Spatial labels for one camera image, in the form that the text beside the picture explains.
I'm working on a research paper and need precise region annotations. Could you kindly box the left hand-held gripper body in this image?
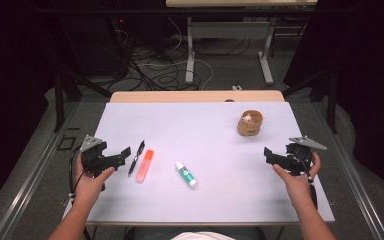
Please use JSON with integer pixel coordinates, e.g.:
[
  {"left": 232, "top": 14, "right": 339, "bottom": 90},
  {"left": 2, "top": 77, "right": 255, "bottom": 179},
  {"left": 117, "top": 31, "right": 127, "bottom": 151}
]
[{"left": 79, "top": 134, "right": 115, "bottom": 178}]

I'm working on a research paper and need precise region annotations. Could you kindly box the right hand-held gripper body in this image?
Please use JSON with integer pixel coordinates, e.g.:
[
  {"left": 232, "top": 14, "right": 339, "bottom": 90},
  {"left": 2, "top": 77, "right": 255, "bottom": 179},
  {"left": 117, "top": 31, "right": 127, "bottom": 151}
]
[{"left": 279, "top": 135, "right": 328, "bottom": 177}]

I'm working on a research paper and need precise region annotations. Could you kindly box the black pen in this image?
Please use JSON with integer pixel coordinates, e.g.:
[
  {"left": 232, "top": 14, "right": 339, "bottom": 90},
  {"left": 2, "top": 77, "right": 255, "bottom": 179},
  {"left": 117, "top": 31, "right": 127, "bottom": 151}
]
[{"left": 127, "top": 139, "right": 146, "bottom": 178}]

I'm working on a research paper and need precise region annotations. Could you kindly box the orange highlighter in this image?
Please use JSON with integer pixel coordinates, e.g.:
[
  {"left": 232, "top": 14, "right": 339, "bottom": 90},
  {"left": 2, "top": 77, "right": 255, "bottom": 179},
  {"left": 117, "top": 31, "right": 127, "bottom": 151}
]
[{"left": 135, "top": 149, "right": 155, "bottom": 184}]

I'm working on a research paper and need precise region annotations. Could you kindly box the wooden pen holder cup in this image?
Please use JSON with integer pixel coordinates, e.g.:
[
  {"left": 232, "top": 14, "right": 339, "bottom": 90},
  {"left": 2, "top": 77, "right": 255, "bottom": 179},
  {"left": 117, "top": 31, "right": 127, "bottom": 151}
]
[{"left": 236, "top": 109, "right": 264, "bottom": 137}]

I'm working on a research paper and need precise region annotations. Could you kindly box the white green glue stick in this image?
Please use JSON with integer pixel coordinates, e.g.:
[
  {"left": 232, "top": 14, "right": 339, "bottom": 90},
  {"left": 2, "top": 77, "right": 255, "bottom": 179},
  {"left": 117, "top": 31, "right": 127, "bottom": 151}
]
[{"left": 175, "top": 161, "right": 199, "bottom": 189}]

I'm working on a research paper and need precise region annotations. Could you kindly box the person's right hand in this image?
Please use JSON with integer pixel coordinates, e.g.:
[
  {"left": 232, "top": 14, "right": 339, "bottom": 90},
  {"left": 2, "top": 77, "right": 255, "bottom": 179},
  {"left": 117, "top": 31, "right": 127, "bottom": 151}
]
[{"left": 272, "top": 151, "right": 322, "bottom": 210}]

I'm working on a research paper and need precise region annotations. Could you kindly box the person's left hand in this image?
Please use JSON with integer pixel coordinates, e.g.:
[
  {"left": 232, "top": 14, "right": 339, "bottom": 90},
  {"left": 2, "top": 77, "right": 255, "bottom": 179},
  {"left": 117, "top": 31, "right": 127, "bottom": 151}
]
[{"left": 74, "top": 153, "right": 116, "bottom": 204}]

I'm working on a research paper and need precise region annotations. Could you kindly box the black metal stand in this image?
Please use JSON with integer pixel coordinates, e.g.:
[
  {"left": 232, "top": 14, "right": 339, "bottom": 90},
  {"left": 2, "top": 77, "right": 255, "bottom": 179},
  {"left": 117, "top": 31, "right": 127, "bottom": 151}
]
[
  {"left": 53, "top": 64, "right": 113, "bottom": 133},
  {"left": 281, "top": 68, "right": 340, "bottom": 135}
]

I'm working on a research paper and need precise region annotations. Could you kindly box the wooden table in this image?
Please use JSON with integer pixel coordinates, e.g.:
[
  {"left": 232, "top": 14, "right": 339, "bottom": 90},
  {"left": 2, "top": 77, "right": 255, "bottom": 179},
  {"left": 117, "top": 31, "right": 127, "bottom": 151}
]
[{"left": 62, "top": 89, "right": 336, "bottom": 228}]

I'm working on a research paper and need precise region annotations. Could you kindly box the person's white shirt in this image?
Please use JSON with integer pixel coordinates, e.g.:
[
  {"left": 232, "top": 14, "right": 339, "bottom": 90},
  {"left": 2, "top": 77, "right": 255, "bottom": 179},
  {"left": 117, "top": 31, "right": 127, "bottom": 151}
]
[{"left": 170, "top": 231, "right": 237, "bottom": 240}]

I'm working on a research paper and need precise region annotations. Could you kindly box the dark curtain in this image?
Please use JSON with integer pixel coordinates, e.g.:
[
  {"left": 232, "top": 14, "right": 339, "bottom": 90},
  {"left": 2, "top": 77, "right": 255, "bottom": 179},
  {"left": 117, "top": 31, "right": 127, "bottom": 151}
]
[
  {"left": 283, "top": 0, "right": 384, "bottom": 198},
  {"left": 0, "top": 0, "right": 59, "bottom": 219}
]

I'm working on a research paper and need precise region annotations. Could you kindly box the black computer tower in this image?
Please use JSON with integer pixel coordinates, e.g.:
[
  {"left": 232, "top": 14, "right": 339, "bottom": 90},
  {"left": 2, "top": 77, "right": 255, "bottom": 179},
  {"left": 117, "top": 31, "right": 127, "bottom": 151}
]
[{"left": 59, "top": 13, "right": 130, "bottom": 78}]

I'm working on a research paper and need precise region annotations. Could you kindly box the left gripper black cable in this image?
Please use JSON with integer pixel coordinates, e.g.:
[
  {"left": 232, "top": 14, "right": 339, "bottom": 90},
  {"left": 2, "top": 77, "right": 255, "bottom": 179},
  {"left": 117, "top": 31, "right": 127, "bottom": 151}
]
[{"left": 67, "top": 145, "right": 85, "bottom": 201}]

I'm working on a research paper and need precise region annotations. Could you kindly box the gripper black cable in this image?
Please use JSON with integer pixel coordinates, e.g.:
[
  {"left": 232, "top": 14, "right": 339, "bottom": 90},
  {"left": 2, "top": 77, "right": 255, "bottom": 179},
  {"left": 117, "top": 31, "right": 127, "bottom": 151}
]
[
  {"left": 67, "top": 145, "right": 85, "bottom": 201},
  {"left": 294, "top": 150, "right": 319, "bottom": 210}
]

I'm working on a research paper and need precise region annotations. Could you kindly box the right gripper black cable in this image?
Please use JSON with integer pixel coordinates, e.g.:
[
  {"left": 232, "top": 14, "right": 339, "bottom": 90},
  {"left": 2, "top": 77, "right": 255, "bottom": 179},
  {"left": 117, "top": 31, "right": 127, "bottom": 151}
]
[{"left": 294, "top": 150, "right": 319, "bottom": 210}]

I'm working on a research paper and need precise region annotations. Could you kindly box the metal floor rail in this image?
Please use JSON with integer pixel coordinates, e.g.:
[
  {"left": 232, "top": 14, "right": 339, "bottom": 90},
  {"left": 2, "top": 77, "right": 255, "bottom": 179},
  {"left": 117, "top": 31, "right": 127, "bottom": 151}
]
[
  {"left": 0, "top": 101, "right": 81, "bottom": 240},
  {"left": 312, "top": 101, "right": 384, "bottom": 240}
]

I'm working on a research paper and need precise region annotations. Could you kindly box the bundle of black floor cables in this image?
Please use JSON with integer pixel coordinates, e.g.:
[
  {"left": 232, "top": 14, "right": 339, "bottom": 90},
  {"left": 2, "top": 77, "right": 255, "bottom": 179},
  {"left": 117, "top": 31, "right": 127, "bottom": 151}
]
[{"left": 111, "top": 19, "right": 251, "bottom": 92}]

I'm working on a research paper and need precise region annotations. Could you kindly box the white floor cable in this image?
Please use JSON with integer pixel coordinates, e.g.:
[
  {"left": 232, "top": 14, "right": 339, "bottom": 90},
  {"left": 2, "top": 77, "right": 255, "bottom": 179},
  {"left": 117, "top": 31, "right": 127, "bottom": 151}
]
[{"left": 136, "top": 16, "right": 215, "bottom": 91}]

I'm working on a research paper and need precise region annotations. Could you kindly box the white frame desk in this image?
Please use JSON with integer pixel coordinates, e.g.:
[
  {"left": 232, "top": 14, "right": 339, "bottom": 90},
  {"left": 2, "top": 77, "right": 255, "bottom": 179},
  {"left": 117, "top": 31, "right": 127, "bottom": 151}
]
[{"left": 165, "top": 0, "right": 319, "bottom": 85}]

